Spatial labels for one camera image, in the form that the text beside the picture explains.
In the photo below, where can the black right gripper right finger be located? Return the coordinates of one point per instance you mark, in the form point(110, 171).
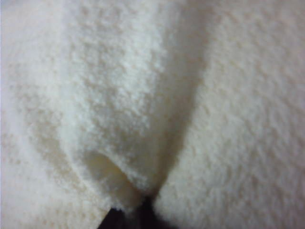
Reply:
point(153, 217)

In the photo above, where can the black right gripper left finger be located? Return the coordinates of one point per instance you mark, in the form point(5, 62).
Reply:
point(121, 220)

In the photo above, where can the cream fluffy cloth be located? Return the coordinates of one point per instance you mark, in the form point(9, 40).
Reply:
point(152, 95)

